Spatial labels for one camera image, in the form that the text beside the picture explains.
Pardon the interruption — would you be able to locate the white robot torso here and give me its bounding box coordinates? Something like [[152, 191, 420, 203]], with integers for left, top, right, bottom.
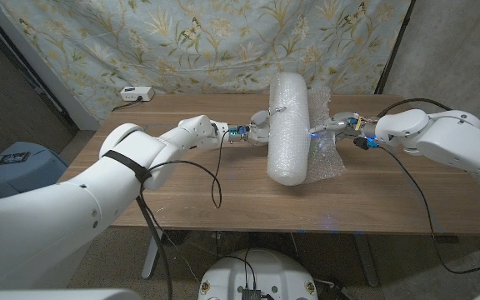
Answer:
[[197, 248, 319, 300]]

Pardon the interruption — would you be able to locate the floral backdrop cloth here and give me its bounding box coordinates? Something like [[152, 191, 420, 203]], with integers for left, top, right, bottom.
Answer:
[[0, 0, 413, 123]]

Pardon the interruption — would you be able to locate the black power strip cable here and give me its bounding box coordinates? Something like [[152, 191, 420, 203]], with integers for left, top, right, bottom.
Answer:
[[112, 97, 144, 113]]

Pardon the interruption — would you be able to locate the black backdrop pole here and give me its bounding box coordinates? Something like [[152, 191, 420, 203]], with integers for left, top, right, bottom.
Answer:
[[374, 0, 416, 96]]

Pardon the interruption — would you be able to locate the black round fan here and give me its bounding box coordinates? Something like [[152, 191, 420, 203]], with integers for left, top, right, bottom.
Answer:
[[162, 229, 192, 248]]

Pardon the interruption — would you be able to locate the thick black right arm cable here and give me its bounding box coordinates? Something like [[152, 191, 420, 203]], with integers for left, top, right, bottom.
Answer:
[[375, 97, 480, 143]]

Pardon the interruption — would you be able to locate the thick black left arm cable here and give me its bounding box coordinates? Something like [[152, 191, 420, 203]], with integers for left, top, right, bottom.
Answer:
[[134, 194, 175, 300]]

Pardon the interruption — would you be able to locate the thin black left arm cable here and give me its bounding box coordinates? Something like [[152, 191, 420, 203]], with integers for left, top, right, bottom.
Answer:
[[147, 128, 236, 210]]

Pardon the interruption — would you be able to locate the black torso device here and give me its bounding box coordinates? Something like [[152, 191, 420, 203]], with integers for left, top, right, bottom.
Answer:
[[240, 287, 263, 300]]

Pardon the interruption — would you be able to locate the white power strip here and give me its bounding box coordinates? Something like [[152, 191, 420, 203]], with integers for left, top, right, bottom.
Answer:
[[119, 86, 156, 103]]

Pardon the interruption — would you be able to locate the black torso cable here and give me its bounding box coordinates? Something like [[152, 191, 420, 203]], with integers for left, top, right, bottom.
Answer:
[[222, 248, 258, 289]]

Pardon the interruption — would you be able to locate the bubble wrap roll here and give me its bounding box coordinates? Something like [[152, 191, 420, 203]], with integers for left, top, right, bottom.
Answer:
[[266, 72, 347, 188]]

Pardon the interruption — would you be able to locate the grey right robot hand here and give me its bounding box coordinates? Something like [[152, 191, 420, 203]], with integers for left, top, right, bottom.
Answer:
[[308, 111, 377, 141]]

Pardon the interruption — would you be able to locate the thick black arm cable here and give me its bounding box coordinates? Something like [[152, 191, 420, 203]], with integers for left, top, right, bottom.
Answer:
[[375, 97, 480, 143], [134, 194, 175, 300]]

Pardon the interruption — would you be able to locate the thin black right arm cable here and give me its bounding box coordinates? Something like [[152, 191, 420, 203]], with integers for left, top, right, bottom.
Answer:
[[378, 144, 480, 276]]

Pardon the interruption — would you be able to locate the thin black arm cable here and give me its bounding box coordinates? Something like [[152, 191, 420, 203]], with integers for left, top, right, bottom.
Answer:
[[378, 144, 480, 276], [147, 128, 236, 210]]

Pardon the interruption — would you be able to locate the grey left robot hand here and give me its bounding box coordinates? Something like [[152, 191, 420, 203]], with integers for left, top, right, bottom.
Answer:
[[227, 105, 288, 147]]

